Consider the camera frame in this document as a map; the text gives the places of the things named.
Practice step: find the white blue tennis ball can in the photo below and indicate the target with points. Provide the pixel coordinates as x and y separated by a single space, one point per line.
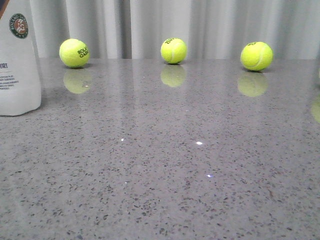
20 82

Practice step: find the middle tennis ball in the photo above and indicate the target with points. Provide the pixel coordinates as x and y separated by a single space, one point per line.
173 50

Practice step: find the tennis ball with Roland Garros print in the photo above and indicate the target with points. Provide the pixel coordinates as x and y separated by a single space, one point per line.
74 53

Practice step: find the grey pleated curtain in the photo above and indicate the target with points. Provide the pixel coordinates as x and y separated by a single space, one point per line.
212 29

